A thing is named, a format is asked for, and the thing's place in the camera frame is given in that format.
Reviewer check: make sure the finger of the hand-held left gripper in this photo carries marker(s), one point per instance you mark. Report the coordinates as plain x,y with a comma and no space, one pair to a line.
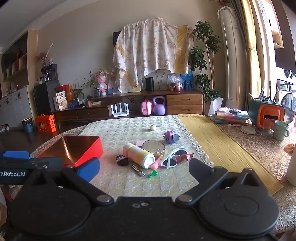
13,172
13,154

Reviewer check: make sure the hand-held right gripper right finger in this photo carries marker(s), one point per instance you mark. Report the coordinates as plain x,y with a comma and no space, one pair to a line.
198,169

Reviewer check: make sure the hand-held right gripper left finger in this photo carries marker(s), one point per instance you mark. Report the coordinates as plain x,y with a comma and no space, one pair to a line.
89,169

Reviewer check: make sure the red snack packet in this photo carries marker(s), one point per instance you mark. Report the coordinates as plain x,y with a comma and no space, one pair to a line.
183,158

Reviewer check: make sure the red metal tin box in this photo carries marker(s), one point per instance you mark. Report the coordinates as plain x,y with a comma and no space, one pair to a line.
76,148

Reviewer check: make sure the white sunglasses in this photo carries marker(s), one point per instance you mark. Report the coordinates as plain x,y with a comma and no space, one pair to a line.
173,163

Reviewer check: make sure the small black oval item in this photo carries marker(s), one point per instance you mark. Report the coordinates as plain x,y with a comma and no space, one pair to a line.
122,162

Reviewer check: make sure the purple spiky toy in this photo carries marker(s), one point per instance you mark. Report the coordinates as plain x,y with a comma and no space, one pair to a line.
170,136

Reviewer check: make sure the small green cap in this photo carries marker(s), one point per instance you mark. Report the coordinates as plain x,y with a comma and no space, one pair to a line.
152,173

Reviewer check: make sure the metal nail clipper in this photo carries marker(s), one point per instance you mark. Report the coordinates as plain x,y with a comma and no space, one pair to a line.
138,170

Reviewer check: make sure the white and yellow bottle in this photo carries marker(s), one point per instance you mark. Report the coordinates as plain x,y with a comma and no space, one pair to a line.
138,155

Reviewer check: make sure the beige garlic-shaped toy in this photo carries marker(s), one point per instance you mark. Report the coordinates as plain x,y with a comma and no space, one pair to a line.
153,127

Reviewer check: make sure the teal bucket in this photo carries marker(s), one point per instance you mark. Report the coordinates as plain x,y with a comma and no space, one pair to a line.
28,126

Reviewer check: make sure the yellow table runner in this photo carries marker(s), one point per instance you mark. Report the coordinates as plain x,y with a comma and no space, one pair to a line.
219,143

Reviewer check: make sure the orange gift box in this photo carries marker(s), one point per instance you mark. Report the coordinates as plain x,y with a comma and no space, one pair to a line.
45,124

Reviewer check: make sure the stack of books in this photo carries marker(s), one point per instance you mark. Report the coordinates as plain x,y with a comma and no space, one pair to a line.
231,118

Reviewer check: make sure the white round coaster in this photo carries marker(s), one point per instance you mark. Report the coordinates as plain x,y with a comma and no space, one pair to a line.
248,130

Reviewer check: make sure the white router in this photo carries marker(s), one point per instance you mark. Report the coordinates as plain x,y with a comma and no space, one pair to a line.
120,113

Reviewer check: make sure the black mini fridge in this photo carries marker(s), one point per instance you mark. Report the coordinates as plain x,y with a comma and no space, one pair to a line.
46,99

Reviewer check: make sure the small blue toy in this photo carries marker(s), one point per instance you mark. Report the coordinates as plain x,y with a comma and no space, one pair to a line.
71,106

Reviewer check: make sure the white planter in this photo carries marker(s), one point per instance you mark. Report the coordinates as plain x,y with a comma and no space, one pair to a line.
216,106

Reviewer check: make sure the small dark object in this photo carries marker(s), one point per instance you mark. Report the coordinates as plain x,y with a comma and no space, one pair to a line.
234,111

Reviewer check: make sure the lace patterned tablecloth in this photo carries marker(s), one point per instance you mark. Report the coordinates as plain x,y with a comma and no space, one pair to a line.
266,153

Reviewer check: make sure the wooden tv cabinet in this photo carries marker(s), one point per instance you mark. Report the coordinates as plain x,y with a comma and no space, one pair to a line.
185,100

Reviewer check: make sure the white snack bag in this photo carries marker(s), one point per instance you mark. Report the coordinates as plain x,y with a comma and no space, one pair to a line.
62,102

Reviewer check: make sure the purple kettlebell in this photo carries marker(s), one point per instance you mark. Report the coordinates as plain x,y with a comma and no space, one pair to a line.
159,109

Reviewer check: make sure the small potted plant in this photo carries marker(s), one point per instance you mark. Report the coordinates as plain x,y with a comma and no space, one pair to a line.
77,92

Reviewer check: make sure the potted orchid plant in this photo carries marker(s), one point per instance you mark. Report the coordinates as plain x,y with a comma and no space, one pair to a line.
97,92

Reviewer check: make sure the clear glass cup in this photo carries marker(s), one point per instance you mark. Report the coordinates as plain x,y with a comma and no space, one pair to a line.
267,128

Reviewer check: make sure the pink toy suitcase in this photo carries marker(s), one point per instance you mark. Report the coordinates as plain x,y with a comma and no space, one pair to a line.
146,109

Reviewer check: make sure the teal and orange desk holder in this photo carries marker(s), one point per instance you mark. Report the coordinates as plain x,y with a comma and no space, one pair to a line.
254,109

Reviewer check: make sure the red gift box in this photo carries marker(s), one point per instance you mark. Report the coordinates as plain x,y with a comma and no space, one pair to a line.
66,89

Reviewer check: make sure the pink plush doll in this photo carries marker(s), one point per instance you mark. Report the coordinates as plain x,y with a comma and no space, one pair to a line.
103,84

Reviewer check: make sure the illustrated picture board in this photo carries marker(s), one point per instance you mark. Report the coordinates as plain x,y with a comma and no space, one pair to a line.
111,84

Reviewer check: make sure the blue picture card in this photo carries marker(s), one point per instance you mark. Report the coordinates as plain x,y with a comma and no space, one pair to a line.
187,81

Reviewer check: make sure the green mug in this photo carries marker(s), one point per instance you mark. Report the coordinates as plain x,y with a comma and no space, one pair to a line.
281,131

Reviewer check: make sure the black coffee machine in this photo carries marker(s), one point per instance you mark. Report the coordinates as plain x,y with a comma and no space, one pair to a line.
52,71

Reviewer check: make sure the plastic bag of fruit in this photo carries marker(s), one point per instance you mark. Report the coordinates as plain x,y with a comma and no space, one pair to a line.
174,81

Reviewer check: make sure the white cylindrical container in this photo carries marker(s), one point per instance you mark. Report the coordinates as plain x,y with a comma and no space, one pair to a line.
291,166

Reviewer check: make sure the orange crumpled item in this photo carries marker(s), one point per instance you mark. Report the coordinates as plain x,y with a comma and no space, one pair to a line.
290,148

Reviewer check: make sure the vase with pink flowers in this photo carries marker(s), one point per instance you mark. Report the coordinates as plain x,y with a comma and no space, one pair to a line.
44,63

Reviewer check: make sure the white fan-shaped ornament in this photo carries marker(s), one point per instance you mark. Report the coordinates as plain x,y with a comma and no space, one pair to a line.
161,78

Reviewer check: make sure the black cylindrical speaker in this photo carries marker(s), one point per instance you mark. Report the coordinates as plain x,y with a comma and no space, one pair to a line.
149,83

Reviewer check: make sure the dark pen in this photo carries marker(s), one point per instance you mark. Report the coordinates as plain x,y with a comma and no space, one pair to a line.
261,92
275,95
269,90

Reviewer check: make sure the small figurine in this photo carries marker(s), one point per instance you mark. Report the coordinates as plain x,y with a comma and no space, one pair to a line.
50,61

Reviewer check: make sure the washing machine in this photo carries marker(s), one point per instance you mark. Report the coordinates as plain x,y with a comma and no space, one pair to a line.
288,102

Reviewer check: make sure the yellow curtain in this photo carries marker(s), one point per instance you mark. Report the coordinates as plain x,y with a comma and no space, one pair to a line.
253,69

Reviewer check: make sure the covered standing air conditioner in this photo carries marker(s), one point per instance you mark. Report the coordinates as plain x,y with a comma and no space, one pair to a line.
231,58

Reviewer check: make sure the floral cover cloth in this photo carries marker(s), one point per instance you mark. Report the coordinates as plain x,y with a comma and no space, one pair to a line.
150,46

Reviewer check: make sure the black television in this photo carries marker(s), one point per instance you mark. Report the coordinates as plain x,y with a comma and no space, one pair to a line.
115,38

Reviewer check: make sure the tall potted tree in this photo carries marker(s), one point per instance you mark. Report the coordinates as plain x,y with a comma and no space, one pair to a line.
205,32

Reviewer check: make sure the wooden wall cabinet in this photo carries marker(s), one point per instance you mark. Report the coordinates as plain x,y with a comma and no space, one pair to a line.
13,69

